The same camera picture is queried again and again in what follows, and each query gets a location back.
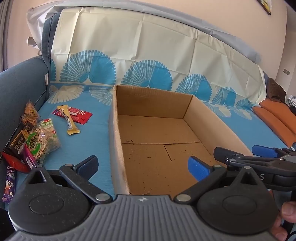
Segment red candy packet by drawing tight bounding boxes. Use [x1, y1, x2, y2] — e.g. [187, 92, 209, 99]
[1, 152, 30, 173]

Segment clear bag brown snacks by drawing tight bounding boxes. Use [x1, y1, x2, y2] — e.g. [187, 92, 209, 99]
[21, 100, 40, 129]

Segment person's right hand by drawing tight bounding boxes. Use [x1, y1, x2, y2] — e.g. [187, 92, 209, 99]
[269, 189, 295, 240]

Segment orange cushion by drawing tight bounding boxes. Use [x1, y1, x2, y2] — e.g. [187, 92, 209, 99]
[252, 98, 296, 148]

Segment yellow snack bar wrapper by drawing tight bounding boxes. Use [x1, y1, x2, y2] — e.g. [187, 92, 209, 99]
[57, 105, 80, 135]

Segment green mixed-grain snack bag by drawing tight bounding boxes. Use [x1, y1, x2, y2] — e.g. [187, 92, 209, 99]
[26, 118, 61, 165]

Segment magenta snack packet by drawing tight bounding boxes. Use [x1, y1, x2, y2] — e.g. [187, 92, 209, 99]
[22, 144, 38, 170]

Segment red flat snack packet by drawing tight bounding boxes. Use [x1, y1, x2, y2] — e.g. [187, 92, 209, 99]
[51, 106, 93, 125]

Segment dark brown cloth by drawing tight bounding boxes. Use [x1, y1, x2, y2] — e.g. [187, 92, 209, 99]
[266, 78, 287, 103]

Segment open cardboard box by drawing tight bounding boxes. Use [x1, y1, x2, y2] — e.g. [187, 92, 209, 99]
[109, 85, 251, 196]

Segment purple candy wrapper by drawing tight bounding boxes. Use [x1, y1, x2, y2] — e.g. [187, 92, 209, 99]
[2, 166, 16, 203]

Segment black gold snack packet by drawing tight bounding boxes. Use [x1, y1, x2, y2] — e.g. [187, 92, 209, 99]
[10, 123, 34, 154]

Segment blue fan-pattern sofa cover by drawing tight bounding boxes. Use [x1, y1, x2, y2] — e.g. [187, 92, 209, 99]
[39, 7, 285, 196]

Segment grey sheet behind sofa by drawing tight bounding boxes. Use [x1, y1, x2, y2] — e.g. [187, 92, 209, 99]
[26, 0, 262, 63]

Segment grey window curtain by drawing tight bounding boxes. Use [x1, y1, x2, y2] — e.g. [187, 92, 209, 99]
[0, 0, 13, 72]

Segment wall switch plate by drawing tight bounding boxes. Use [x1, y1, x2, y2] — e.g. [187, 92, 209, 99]
[283, 69, 290, 76]

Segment framed wall picture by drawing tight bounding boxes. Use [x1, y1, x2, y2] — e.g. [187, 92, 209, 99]
[257, 0, 272, 15]

